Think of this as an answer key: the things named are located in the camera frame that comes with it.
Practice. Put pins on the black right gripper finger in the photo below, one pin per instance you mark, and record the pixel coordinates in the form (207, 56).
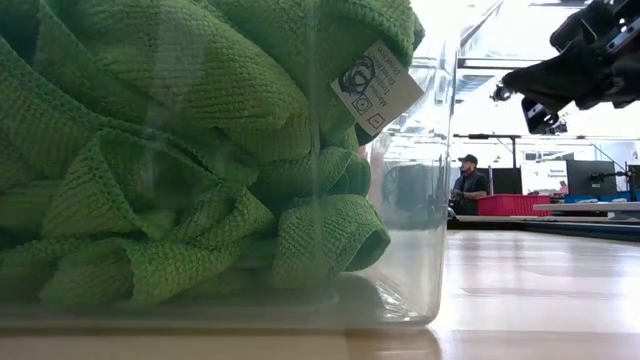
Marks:
(565, 77)
(540, 117)

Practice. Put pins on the black ceiling spotlight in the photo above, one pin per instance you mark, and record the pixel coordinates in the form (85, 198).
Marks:
(500, 94)
(562, 127)

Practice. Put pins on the white printed sign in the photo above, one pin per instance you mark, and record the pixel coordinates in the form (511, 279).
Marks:
(542, 175)

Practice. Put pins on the black background monitor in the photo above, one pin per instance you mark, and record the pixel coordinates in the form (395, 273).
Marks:
(634, 175)
(592, 175)
(505, 180)

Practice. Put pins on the red plastic crate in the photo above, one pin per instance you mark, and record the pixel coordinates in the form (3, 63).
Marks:
(512, 205)

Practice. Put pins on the person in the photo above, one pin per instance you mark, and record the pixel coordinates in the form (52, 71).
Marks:
(470, 187)

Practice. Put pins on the grey background table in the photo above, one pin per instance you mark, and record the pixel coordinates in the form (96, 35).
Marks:
(590, 206)

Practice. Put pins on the clear plastic bin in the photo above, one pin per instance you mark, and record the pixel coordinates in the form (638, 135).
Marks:
(415, 280)

